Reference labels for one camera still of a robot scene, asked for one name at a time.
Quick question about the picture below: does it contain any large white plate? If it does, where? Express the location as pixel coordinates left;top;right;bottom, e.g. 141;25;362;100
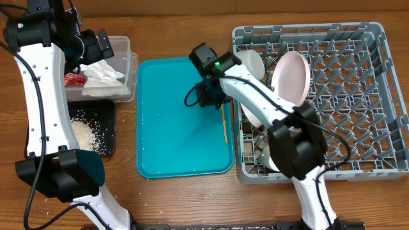
271;51;311;106

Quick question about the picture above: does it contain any red wrapper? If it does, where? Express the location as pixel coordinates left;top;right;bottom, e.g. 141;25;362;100
64;73;86;86

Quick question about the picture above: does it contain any crumpled white tissue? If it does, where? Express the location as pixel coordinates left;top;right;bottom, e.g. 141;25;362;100
81;60;130;97

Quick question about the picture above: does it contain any wooden chopstick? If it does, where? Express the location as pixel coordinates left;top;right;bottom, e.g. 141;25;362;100
220;103;228;144

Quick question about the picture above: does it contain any black tray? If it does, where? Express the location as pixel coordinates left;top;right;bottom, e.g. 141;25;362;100
68;99;116;157

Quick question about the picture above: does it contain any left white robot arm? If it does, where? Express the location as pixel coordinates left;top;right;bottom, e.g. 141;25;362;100
1;0;138;229

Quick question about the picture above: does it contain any small white bowl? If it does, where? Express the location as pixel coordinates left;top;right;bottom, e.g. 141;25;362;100
235;50;265;81

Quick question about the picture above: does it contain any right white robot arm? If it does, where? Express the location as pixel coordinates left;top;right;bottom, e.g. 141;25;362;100
189;45;346;229

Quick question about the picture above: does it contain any small pink plate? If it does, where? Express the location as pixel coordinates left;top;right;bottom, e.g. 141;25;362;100
241;104;269;128

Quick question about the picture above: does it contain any rice pile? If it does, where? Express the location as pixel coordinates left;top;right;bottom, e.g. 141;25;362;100
70;109;107;155

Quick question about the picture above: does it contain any white paper cup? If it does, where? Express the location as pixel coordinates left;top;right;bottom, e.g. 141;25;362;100
261;146;280;172

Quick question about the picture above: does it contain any clear plastic bin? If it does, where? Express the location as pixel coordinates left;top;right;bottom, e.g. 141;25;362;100
65;36;137;102

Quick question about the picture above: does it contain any teal plastic tray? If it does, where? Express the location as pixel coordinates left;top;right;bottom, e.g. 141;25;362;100
135;57;235;179

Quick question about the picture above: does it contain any grey dish rack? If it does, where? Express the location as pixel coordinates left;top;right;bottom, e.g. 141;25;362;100
232;22;408;180

